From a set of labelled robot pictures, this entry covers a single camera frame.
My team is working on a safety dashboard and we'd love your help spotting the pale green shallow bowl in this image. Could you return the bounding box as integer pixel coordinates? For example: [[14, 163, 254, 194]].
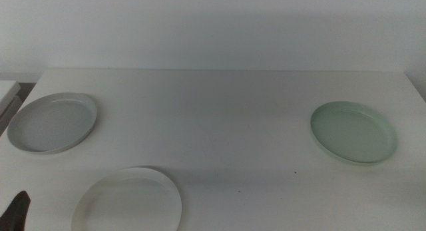
[[310, 101, 399, 166]]

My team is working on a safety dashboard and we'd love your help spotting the white shallow bowl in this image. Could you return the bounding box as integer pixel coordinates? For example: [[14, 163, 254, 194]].
[[71, 166, 183, 231]]

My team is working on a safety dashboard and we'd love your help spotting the grey shallow bowl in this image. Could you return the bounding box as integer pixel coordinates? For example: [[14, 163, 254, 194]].
[[7, 92, 98, 155]]

